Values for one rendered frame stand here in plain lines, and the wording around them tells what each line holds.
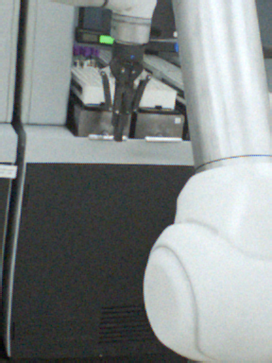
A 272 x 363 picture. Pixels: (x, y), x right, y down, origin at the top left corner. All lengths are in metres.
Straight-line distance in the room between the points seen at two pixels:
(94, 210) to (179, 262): 1.10
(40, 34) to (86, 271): 0.63
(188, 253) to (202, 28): 0.28
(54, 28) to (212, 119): 0.99
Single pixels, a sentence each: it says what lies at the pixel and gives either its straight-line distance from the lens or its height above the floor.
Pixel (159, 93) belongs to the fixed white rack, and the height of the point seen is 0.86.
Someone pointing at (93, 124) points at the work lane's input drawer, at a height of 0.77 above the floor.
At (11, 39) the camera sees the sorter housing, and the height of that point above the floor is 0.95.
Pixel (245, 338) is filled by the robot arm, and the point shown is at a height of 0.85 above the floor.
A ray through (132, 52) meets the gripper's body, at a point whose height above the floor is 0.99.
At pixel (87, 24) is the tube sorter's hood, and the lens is 1.72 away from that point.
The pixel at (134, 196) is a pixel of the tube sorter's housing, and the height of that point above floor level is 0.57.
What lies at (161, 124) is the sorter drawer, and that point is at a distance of 1.75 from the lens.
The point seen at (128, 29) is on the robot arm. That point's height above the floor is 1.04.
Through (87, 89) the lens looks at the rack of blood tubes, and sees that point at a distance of 1.71.
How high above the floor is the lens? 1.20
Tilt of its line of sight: 15 degrees down
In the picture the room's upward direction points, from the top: 8 degrees clockwise
